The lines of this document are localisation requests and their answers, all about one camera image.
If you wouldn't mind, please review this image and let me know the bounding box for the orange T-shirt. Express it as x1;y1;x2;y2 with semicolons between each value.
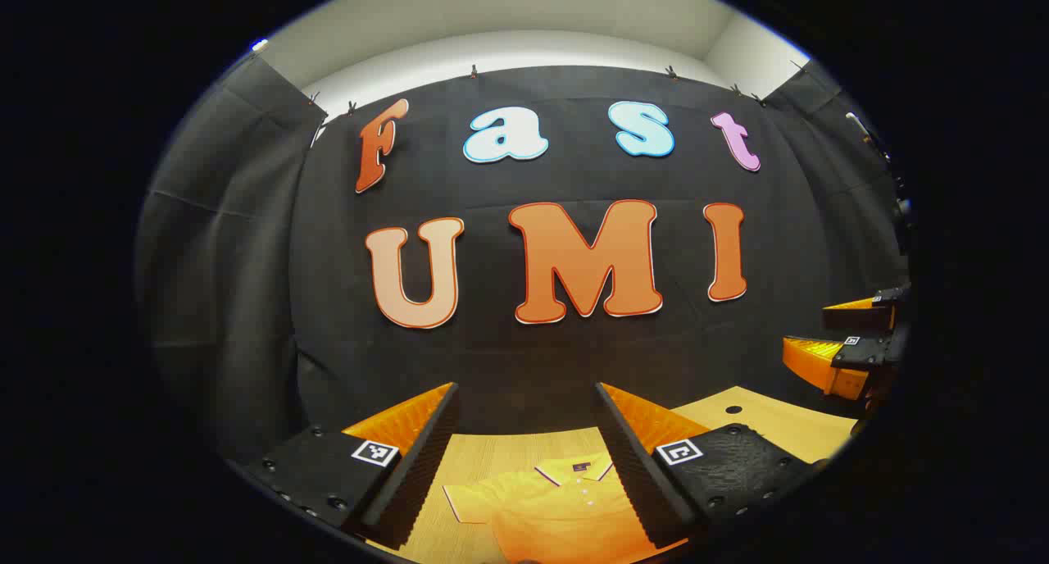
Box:
443;453;689;564

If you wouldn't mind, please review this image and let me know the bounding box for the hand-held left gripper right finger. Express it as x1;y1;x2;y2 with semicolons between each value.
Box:
592;381;830;550

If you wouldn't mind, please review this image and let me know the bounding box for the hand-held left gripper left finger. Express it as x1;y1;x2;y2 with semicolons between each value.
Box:
234;381;461;551

